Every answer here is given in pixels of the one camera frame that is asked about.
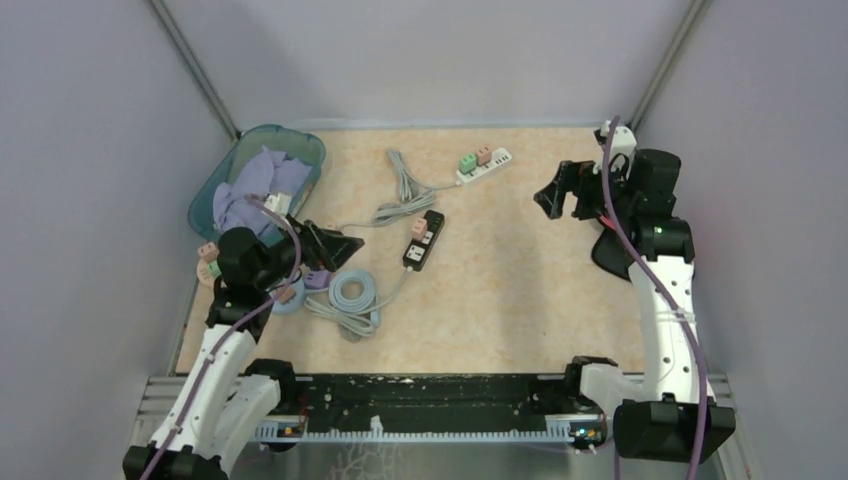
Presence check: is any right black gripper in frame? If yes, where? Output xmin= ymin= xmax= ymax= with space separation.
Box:
xmin=533 ymin=155 xmax=636 ymax=223

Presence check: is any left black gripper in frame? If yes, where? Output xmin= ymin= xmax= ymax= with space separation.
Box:
xmin=254 ymin=212 xmax=364 ymax=290

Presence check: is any white power strip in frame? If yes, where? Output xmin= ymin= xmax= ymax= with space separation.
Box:
xmin=455 ymin=148 xmax=513 ymax=185

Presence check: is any black power strip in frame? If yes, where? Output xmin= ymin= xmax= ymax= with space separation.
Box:
xmin=402 ymin=210 xmax=445 ymax=272

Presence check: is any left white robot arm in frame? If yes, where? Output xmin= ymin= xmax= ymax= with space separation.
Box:
xmin=122 ymin=217 xmax=364 ymax=479

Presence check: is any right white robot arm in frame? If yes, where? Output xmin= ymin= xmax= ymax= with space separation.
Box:
xmin=533 ymin=149 xmax=736 ymax=464

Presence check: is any blue round socket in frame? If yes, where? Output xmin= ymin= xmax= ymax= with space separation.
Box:
xmin=269 ymin=279 xmax=306 ymax=315

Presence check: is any pink round socket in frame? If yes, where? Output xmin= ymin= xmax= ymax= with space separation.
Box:
xmin=196 ymin=259 xmax=220 ymax=289

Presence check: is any purple power strip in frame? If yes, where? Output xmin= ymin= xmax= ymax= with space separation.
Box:
xmin=302 ymin=269 xmax=333 ymax=291

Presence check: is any purple cloth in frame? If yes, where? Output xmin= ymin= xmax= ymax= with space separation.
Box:
xmin=212 ymin=145 xmax=313 ymax=239

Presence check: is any red and black cloth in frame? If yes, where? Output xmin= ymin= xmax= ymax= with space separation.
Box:
xmin=590 ymin=229 xmax=634 ymax=282

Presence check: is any teal plastic basin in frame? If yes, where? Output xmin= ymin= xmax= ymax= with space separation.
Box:
xmin=188 ymin=124 xmax=326 ymax=244

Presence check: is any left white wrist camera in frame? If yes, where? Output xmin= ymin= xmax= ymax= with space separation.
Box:
xmin=263 ymin=192 xmax=292 ymax=217

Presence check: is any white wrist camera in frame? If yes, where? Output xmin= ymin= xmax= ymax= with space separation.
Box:
xmin=593 ymin=120 xmax=637 ymax=163
xmin=263 ymin=192 xmax=292 ymax=217

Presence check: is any light blue coiled cable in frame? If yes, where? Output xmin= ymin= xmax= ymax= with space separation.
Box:
xmin=304 ymin=267 xmax=413 ymax=343

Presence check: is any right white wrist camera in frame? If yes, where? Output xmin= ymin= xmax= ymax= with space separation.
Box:
xmin=593 ymin=120 xmax=637 ymax=163

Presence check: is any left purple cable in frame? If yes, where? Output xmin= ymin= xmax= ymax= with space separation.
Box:
xmin=135 ymin=195 xmax=305 ymax=480

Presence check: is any purple cable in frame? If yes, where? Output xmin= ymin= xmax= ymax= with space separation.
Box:
xmin=135 ymin=195 xmax=305 ymax=480
xmin=599 ymin=115 xmax=710 ymax=480

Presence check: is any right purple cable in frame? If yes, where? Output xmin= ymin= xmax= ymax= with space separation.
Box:
xmin=599 ymin=115 xmax=710 ymax=480

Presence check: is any grey coiled cable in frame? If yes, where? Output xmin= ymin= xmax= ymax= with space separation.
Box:
xmin=341 ymin=148 xmax=462 ymax=230

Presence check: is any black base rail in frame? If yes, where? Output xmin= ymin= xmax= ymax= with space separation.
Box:
xmin=270 ymin=374 xmax=603 ymax=434

